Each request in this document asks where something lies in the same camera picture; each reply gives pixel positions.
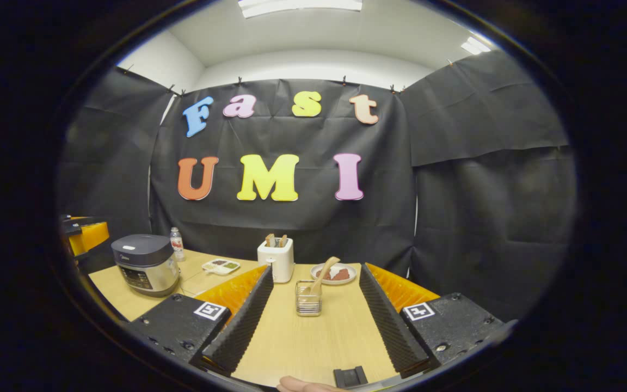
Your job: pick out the brown meat piece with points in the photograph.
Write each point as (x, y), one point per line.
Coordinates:
(323, 275)
(340, 274)

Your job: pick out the black backdrop cloth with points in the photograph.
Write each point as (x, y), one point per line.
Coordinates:
(302, 228)

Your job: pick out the clear plastic container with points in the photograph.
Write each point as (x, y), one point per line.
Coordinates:
(210, 280)

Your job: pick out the small clear bottle red label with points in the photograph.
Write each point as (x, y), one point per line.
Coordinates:
(177, 246)

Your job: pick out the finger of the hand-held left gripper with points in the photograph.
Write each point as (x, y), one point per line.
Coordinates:
(90, 237)

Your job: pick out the white round plate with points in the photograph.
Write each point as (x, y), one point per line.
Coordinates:
(346, 282)

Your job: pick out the large ceiling light panel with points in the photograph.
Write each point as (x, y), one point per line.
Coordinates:
(300, 6)

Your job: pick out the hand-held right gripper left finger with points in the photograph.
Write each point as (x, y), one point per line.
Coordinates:
(243, 326)

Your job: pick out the white toaster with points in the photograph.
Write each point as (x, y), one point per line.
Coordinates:
(276, 264)

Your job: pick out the toast bread slice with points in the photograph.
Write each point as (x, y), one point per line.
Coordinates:
(282, 240)
(270, 240)

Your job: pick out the small white sauce tray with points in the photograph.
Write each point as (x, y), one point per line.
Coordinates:
(221, 267)

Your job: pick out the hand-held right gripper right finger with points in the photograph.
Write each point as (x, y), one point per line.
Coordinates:
(392, 326)

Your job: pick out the small ceiling light panel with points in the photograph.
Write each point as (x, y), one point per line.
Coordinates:
(475, 46)

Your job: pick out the wooden spoon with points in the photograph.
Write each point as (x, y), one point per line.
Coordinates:
(324, 272)

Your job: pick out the grey silver rice cooker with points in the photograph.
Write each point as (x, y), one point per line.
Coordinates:
(145, 267)

